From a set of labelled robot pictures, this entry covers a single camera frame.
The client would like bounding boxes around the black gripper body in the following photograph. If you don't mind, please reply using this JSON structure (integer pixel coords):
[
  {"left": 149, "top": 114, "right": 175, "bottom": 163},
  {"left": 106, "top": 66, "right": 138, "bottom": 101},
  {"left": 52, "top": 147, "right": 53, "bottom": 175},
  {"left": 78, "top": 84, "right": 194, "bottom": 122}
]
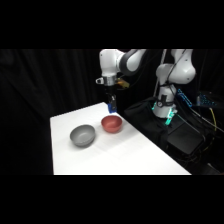
[{"left": 101, "top": 75, "right": 118, "bottom": 98}]

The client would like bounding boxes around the pink bowl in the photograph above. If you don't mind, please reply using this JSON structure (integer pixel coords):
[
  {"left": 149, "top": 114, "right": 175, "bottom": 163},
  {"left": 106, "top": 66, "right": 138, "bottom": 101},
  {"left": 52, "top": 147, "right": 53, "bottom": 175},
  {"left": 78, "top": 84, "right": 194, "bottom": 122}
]
[{"left": 100, "top": 115, "right": 123, "bottom": 134}]

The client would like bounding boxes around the grey bowl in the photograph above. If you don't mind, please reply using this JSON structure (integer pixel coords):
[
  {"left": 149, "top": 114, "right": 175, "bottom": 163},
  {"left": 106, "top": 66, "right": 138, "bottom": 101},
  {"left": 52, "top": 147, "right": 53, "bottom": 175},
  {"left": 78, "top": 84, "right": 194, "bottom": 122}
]
[{"left": 69, "top": 124, "right": 97, "bottom": 148}]

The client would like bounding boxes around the black robot stand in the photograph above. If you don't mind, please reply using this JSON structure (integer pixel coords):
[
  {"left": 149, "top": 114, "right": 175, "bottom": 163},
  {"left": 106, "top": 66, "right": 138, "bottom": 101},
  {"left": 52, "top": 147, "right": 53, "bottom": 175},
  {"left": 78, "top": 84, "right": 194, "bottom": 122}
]
[{"left": 123, "top": 96, "right": 170, "bottom": 152}]

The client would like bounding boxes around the black curtain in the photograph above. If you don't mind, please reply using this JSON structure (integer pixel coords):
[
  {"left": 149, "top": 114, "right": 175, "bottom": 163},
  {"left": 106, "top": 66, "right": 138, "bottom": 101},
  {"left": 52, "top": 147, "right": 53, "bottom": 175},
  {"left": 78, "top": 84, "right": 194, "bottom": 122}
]
[{"left": 0, "top": 49, "right": 224, "bottom": 176}]

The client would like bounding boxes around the black box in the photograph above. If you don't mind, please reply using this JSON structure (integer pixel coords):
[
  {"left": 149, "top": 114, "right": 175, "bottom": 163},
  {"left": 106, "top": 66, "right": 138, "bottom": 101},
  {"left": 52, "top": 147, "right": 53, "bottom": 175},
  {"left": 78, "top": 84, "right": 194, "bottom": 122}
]
[{"left": 166, "top": 123, "right": 205, "bottom": 156}]

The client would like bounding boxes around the teal lit electronics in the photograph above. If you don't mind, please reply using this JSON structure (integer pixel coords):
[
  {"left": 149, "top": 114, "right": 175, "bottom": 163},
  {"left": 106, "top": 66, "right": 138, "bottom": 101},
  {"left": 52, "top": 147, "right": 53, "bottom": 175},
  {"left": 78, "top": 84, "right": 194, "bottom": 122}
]
[{"left": 194, "top": 91, "right": 218, "bottom": 108}]

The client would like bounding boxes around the yellow wrist cable connector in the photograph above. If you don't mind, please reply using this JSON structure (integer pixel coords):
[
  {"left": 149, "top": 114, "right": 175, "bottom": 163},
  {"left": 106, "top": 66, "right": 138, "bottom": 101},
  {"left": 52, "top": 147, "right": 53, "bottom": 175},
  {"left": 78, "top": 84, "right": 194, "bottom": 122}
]
[{"left": 115, "top": 78, "right": 130, "bottom": 90}]

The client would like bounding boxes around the thin white cable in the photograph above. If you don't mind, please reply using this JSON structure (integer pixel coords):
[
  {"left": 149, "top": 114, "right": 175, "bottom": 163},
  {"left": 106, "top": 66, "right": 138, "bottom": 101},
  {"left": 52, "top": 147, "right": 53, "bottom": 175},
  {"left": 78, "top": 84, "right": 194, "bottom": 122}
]
[{"left": 153, "top": 49, "right": 167, "bottom": 100}]

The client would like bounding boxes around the blue bracket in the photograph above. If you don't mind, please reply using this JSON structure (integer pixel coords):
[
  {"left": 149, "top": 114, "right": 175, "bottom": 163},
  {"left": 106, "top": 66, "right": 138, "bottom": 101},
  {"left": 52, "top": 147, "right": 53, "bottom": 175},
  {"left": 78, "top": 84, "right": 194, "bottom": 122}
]
[{"left": 176, "top": 87, "right": 195, "bottom": 108}]

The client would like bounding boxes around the yellow cable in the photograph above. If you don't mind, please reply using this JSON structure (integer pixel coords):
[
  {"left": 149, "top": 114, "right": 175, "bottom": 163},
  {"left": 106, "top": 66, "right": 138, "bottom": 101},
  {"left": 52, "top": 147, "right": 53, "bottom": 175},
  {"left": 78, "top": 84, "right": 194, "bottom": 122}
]
[{"left": 207, "top": 107, "right": 218, "bottom": 133}]

